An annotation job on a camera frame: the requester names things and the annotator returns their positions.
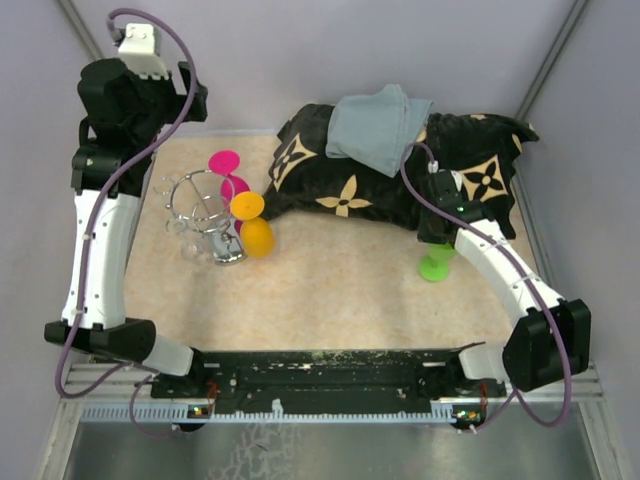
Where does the green wine glass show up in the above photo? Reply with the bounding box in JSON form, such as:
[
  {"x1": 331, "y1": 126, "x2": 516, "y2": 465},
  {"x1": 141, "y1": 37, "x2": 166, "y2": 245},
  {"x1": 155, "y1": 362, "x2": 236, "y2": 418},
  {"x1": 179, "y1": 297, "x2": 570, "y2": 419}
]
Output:
[{"x1": 418, "y1": 244, "x2": 456, "y2": 283}]

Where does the grey slotted cable duct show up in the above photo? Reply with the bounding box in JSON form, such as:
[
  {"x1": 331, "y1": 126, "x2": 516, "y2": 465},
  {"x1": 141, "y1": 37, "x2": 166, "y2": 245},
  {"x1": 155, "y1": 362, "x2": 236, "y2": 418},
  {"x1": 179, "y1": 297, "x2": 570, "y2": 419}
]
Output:
[{"x1": 80, "y1": 400, "x2": 481, "y2": 426}]

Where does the black patterned blanket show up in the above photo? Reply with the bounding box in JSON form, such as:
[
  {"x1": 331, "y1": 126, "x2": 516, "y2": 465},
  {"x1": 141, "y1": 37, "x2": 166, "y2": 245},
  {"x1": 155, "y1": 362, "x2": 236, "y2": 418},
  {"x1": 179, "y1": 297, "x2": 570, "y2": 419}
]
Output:
[{"x1": 262, "y1": 104, "x2": 539, "y2": 243}]

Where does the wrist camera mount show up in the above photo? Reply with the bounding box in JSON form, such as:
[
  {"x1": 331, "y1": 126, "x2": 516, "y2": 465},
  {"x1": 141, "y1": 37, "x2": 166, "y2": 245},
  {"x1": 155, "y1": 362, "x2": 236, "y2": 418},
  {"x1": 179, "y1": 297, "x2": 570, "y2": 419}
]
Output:
[
  {"x1": 117, "y1": 23, "x2": 169, "y2": 80},
  {"x1": 427, "y1": 160, "x2": 463, "y2": 191}
]

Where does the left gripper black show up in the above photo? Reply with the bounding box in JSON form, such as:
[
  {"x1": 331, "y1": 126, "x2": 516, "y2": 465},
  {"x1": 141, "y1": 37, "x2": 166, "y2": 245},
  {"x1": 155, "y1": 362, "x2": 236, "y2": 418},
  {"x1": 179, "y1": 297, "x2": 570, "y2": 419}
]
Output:
[{"x1": 126, "y1": 60, "x2": 208, "y2": 147}]

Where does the orange wine glass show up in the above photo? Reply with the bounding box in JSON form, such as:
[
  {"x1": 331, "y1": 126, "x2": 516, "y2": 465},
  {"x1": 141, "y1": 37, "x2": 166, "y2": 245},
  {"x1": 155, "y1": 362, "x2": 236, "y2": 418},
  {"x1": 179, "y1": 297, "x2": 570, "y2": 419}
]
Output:
[{"x1": 230, "y1": 191, "x2": 275, "y2": 258}]

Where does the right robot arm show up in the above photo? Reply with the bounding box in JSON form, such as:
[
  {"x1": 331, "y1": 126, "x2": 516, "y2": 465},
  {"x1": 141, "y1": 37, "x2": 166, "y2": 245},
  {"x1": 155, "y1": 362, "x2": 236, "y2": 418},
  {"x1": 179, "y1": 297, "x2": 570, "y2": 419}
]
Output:
[{"x1": 419, "y1": 170, "x2": 591, "y2": 396}]

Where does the light blue folded towel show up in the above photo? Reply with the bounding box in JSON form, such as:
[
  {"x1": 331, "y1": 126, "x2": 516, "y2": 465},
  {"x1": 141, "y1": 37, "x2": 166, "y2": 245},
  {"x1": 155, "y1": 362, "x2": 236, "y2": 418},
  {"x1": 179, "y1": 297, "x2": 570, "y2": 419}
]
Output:
[{"x1": 325, "y1": 84, "x2": 433, "y2": 178}]

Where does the pink wine glass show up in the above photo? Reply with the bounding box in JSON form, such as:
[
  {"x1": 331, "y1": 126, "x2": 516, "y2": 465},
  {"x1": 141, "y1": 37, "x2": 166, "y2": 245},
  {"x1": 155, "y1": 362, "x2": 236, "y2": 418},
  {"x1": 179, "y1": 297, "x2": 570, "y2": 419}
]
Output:
[{"x1": 208, "y1": 150, "x2": 250, "y2": 208}]

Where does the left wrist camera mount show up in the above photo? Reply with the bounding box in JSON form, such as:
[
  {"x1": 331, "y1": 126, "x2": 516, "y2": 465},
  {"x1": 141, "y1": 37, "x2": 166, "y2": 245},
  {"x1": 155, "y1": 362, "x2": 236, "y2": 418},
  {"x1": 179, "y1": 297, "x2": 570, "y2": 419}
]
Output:
[{"x1": 117, "y1": 23, "x2": 169, "y2": 80}]

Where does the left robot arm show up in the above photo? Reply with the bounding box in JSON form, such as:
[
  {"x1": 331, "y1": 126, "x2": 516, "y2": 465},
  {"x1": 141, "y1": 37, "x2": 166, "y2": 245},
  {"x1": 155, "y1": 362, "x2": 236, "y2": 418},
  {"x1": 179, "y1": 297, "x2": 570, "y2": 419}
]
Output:
[{"x1": 44, "y1": 58, "x2": 208, "y2": 397}]

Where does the clear wine glass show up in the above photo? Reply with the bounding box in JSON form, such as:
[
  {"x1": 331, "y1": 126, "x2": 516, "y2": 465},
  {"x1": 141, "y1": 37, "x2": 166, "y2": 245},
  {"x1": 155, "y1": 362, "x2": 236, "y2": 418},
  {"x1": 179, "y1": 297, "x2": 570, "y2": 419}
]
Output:
[{"x1": 165, "y1": 217, "x2": 211, "y2": 262}]

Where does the chrome wire glass rack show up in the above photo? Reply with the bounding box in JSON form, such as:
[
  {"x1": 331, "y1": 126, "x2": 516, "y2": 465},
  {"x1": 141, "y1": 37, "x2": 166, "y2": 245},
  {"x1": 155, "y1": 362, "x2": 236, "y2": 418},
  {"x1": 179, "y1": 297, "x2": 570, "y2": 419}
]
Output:
[{"x1": 153, "y1": 169, "x2": 246, "y2": 266}]

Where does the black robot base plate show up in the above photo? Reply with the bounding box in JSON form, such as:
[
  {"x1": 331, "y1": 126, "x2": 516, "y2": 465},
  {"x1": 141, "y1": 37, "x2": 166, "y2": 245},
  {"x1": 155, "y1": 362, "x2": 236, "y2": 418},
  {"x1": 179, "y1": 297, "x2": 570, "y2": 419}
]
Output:
[{"x1": 151, "y1": 348, "x2": 506, "y2": 415}]

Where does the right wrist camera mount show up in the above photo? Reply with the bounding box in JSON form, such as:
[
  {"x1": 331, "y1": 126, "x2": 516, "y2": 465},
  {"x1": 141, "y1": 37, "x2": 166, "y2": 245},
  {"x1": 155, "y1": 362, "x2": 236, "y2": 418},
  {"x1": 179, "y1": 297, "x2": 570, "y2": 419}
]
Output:
[{"x1": 427, "y1": 160, "x2": 463, "y2": 191}]

